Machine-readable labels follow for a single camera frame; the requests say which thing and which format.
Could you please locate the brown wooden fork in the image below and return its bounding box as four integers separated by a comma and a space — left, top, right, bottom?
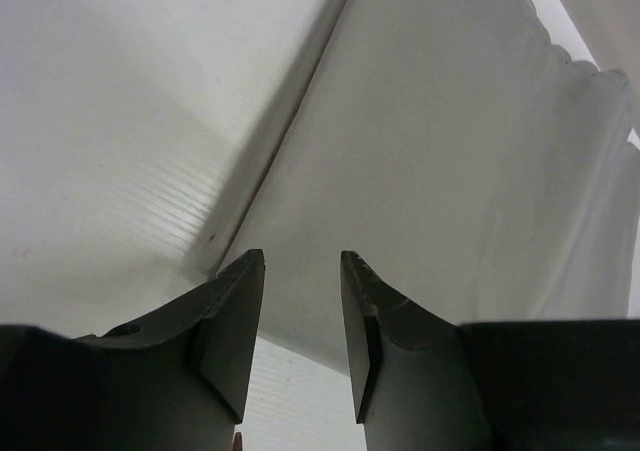
232, 432, 243, 451

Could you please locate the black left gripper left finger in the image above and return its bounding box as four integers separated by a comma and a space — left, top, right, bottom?
74, 249, 265, 450

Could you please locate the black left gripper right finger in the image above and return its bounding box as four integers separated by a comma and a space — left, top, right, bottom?
340, 251, 493, 450

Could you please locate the grey cloth napkin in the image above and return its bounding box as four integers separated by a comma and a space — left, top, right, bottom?
230, 0, 639, 370

